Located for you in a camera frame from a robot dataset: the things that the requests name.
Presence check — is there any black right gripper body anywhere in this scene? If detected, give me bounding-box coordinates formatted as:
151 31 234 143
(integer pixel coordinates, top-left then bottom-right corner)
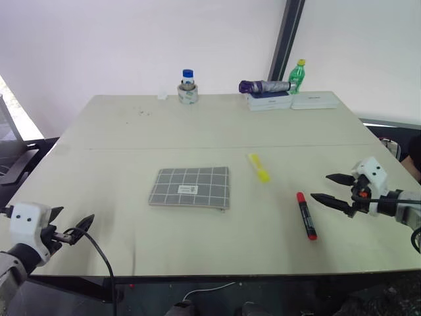
349 174 373 219

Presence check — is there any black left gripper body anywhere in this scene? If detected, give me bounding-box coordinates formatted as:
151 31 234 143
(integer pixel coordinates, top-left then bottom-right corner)
38 223 72 255

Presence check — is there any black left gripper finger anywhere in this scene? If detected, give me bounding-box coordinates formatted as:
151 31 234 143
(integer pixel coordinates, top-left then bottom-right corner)
66 213 95 246
48 206 64 225

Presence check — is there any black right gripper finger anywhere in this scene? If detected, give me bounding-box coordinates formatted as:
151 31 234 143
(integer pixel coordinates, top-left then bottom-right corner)
310 193 355 217
325 172 355 188

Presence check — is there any grey checked pouch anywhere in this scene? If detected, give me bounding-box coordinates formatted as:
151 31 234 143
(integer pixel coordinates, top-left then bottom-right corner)
148 166 230 213

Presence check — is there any red and black marker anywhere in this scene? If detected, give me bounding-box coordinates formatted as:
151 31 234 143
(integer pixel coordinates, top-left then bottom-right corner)
296 192 318 242

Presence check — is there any person in black clothes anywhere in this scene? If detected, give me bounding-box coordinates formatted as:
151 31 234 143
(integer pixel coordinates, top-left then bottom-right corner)
399 132 421 184

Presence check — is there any yellow highlighter pen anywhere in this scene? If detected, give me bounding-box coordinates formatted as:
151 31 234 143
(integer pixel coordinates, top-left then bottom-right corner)
247 153 272 184

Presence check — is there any flat white box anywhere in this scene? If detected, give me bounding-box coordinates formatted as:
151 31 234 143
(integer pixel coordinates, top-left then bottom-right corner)
290 92 340 111

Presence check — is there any white box with blue lid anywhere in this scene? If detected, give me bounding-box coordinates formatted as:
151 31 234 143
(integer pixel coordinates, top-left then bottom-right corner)
246 91 293 112

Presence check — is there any green bottle with yellow cap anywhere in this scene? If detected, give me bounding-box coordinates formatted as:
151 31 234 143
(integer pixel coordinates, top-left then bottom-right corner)
288 59 307 95

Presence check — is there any folded purple grey umbrella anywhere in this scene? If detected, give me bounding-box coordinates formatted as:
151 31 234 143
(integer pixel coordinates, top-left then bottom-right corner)
238 79 299 94

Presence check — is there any dark rounded shape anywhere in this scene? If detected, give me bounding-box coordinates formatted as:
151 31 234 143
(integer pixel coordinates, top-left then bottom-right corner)
165 300 195 316

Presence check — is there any dark metal pillar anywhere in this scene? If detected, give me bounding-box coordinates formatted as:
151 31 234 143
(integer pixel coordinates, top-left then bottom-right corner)
267 0 306 84

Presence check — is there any wide packing tape roll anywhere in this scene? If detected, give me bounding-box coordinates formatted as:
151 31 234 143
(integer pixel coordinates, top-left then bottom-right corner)
177 83 201 106

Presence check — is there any clear bottle with blue cap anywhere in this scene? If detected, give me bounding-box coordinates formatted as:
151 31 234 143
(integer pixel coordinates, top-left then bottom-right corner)
180 68 195 92

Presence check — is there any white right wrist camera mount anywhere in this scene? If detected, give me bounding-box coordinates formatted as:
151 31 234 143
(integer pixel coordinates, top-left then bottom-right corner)
351 156 389 217

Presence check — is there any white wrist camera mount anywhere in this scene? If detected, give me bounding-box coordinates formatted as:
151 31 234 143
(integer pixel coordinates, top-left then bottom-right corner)
351 156 389 217
9 202 54 264

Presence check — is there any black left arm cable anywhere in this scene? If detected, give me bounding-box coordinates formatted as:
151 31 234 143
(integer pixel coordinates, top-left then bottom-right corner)
64 228 116 305

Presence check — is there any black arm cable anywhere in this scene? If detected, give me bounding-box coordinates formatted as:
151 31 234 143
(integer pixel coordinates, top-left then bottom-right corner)
410 226 421 254
64 228 116 305

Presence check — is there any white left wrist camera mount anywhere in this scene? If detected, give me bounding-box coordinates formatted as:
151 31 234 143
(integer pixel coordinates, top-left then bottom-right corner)
9 202 54 264

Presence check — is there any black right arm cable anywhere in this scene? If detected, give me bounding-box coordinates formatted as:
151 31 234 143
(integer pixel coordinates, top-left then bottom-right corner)
410 226 421 254

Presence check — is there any black table frame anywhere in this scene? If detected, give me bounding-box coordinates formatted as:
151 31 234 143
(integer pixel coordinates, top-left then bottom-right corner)
27 269 421 303

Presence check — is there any white cable under table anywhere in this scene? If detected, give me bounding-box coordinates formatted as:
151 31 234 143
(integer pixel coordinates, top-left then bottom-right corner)
183 281 237 301

